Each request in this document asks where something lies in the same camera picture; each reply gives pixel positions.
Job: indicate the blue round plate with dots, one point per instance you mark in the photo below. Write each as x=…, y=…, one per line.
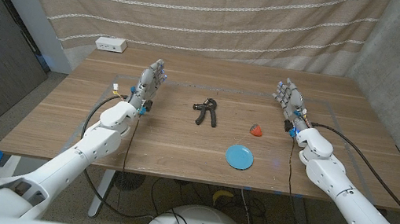
x=239, y=157

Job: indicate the white power strip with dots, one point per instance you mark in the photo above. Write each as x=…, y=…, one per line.
x=111, y=44

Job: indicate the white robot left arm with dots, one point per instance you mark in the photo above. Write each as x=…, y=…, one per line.
x=69, y=160

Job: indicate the yellow banana-shaped object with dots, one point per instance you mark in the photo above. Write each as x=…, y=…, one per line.
x=221, y=194

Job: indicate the black hand grip exerciser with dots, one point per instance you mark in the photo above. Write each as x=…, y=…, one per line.
x=214, y=119

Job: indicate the black round floor fan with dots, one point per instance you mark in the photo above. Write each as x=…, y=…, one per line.
x=129, y=181

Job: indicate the red strawberry toy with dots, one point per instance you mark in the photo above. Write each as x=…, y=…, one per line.
x=256, y=130

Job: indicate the white table leg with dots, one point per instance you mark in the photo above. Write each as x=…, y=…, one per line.
x=101, y=192

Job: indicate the beige striped backdrop cloth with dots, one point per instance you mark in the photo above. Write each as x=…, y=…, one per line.
x=199, y=8

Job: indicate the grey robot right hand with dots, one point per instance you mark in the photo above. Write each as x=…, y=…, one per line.
x=293, y=102

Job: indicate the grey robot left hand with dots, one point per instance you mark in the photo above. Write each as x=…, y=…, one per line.
x=146, y=84

